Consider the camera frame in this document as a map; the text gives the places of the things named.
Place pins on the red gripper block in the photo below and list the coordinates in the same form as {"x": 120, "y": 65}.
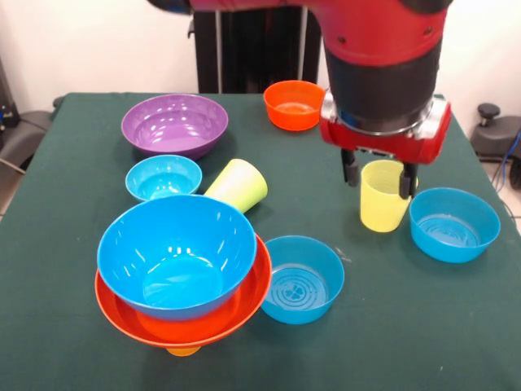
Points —
{"x": 346, "y": 138}

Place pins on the yellow cup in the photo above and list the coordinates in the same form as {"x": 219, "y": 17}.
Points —
{"x": 378, "y": 207}

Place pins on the large deep blue bowl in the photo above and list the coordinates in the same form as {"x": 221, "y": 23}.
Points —
{"x": 175, "y": 244}

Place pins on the large orange bowl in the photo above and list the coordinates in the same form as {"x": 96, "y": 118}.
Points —
{"x": 183, "y": 332}

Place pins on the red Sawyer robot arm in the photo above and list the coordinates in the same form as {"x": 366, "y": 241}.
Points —
{"x": 378, "y": 32}

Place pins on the small red-orange bowl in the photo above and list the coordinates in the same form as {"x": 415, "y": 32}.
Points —
{"x": 291, "y": 116}

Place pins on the green cup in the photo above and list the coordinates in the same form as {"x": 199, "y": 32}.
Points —
{"x": 240, "y": 183}

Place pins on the purple bowl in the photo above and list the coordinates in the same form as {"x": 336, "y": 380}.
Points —
{"x": 175, "y": 126}

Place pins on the small light blue bowl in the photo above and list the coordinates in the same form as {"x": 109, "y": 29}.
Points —
{"x": 163, "y": 179}

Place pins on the orange cup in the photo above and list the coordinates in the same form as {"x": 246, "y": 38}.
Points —
{"x": 183, "y": 351}

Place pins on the dark green table cloth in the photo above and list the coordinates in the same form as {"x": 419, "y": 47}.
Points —
{"x": 81, "y": 244}

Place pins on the black equipment box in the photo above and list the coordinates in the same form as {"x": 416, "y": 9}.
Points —
{"x": 6, "y": 97}

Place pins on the black pedestal foot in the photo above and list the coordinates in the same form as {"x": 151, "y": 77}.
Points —
{"x": 496, "y": 138}
{"x": 24, "y": 134}

